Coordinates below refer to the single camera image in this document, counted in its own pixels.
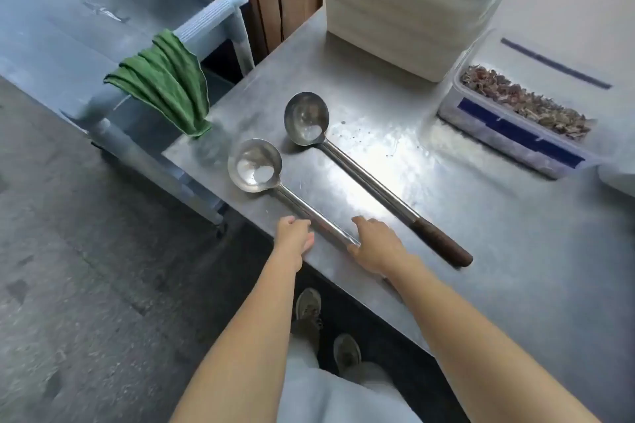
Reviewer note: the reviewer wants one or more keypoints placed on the person's right hand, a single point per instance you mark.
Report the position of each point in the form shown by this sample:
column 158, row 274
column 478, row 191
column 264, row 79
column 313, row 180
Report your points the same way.
column 379, row 249

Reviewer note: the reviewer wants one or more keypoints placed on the person's left hand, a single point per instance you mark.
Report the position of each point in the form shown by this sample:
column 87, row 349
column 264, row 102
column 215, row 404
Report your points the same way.
column 292, row 244

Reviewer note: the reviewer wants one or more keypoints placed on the person's right forearm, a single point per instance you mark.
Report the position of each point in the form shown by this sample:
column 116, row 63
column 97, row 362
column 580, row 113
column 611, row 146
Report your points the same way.
column 471, row 338

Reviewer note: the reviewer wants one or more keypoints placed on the person's left forearm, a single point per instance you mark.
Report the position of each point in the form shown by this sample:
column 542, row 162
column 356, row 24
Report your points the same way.
column 248, row 348

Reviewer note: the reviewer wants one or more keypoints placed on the person's left grey shoe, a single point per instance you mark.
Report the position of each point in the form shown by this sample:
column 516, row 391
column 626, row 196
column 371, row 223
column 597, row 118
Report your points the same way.
column 308, row 313

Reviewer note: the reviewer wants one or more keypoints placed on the person's grey shoe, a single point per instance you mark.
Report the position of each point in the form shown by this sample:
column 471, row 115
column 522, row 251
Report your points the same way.
column 347, row 351
column 308, row 313

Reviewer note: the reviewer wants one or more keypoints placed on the person's right grey shoe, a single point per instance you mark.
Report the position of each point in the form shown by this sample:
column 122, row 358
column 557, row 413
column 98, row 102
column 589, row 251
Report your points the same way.
column 347, row 351

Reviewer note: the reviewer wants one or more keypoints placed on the person's light grey trousers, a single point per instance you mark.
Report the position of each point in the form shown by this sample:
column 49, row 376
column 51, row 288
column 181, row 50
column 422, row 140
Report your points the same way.
column 322, row 398

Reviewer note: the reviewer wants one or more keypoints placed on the clear box of dried food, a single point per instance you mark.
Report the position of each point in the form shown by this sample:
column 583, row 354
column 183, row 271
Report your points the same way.
column 496, row 132

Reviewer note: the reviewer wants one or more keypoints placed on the white plastic container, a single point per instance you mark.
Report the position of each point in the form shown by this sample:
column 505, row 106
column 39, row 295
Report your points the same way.
column 397, row 48
column 397, row 1

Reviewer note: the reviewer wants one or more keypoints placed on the dried brown food pieces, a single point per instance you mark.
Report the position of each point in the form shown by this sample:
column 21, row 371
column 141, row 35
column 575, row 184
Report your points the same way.
column 526, row 103

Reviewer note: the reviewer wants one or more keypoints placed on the dark green cloth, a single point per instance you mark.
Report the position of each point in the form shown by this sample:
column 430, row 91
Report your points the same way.
column 168, row 75

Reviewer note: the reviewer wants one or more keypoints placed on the white plastic object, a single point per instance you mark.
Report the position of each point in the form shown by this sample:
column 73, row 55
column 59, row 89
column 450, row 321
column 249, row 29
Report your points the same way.
column 620, row 180

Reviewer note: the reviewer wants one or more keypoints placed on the grey plastic utility cart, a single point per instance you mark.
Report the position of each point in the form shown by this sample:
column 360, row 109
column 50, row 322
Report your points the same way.
column 74, row 16

